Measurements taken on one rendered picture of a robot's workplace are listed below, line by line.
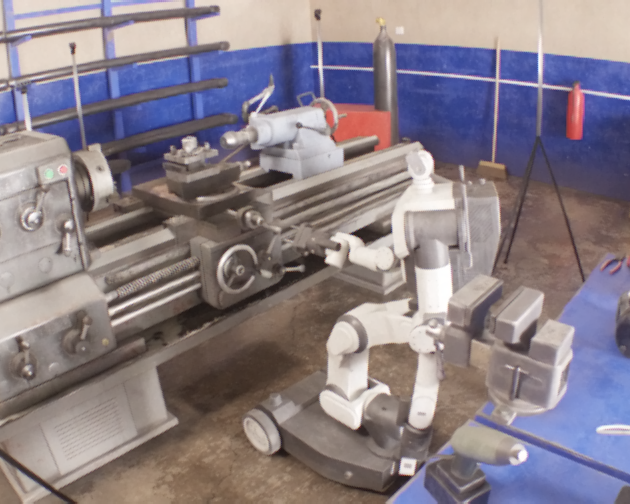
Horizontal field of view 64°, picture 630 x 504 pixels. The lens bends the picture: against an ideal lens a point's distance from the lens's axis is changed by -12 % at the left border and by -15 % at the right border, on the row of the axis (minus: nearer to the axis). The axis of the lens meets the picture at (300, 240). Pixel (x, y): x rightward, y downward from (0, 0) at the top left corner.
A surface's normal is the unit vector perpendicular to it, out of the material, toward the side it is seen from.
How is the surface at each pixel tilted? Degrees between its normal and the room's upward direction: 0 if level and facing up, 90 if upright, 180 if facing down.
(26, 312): 32
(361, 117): 90
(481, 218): 85
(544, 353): 90
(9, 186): 90
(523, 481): 0
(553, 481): 0
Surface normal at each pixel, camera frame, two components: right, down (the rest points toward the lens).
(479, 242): -0.25, 0.30
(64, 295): 0.33, -0.66
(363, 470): -0.47, 0.36
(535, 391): -0.69, 0.28
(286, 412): 0.44, -0.47
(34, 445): 0.72, 0.23
